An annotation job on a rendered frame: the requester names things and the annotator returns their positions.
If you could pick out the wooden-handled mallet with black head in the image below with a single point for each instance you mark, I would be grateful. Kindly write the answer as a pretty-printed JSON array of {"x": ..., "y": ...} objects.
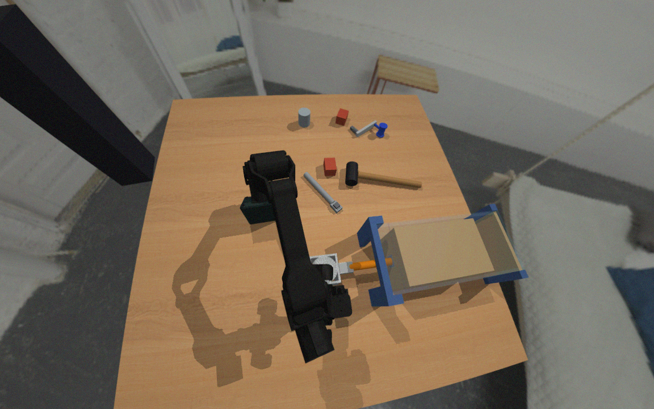
[{"x": 352, "y": 175}]

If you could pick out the orange-red cube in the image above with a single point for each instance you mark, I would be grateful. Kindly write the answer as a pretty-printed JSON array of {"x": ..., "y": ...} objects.
[
  {"x": 330, "y": 166},
  {"x": 342, "y": 117}
]

